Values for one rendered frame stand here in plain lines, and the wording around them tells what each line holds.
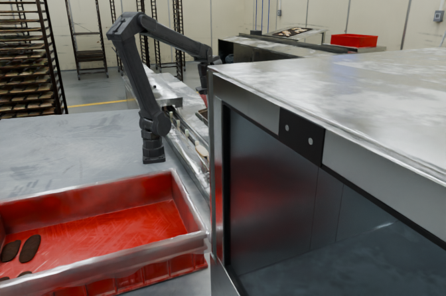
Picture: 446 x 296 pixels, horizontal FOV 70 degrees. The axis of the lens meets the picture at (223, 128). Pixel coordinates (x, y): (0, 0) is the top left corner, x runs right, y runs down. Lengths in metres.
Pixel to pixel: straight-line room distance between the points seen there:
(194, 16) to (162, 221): 7.87
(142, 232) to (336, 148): 0.74
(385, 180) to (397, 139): 0.03
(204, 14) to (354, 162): 8.53
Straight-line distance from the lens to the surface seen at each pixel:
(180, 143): 1.29
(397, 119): 0.23
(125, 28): 1.09
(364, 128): 0.20
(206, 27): 8.72
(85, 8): 8.18
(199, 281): 0.76
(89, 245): 0.90
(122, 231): 0.91
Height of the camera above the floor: 1.37
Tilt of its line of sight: 21 degrees down
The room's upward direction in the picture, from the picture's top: 1 degrees counter-clockwise
